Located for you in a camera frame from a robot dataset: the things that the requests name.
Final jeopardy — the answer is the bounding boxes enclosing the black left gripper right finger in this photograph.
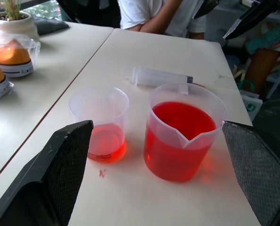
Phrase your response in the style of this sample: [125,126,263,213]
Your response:
[221,121,280,226]

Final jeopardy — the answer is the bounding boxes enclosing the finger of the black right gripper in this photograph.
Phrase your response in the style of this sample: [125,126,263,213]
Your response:
[193,0,222,20]
[222,0,280,40]

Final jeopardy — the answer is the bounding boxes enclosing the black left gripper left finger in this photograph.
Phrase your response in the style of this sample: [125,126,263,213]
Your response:
[0,120,94,226]

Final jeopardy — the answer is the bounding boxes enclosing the small beaker with red liquid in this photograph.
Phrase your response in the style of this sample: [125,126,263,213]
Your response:
[68,86,130,164]

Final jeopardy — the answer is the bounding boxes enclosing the clear plastic syringe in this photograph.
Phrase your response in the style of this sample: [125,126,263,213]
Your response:
[124,66,194,89]

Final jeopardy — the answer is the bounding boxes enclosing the large beaker with red liquid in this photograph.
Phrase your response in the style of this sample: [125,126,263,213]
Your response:
[143,82,228,183]

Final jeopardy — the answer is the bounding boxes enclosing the teal fabric pile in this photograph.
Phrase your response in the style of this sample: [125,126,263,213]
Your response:
[245,29,280,54]

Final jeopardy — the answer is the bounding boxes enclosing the brown paper bag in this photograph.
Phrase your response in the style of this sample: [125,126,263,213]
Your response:
[244,48,280,95]

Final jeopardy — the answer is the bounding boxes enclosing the person in white shirt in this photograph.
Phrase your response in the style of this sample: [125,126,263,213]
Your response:
[118,0,208,40]

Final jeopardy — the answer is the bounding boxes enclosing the white bag with green logo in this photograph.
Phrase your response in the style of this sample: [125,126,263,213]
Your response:
[238,89,264,120]

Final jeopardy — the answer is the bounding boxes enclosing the white folding rack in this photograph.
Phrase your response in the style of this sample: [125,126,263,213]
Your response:
[265,67,280,99]

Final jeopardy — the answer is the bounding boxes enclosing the black office chair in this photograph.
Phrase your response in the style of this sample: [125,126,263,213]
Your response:
[56,0,121,28]

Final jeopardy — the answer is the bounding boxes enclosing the dark green cloth cushion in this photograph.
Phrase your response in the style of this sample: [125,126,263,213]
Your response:
[33,16,70,36]

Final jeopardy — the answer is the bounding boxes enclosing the white plant pot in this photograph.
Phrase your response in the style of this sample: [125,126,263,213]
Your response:
[0,11,40,41]

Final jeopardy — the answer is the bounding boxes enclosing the green potted plant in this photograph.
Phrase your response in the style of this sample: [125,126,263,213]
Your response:
[0,0,29,21]

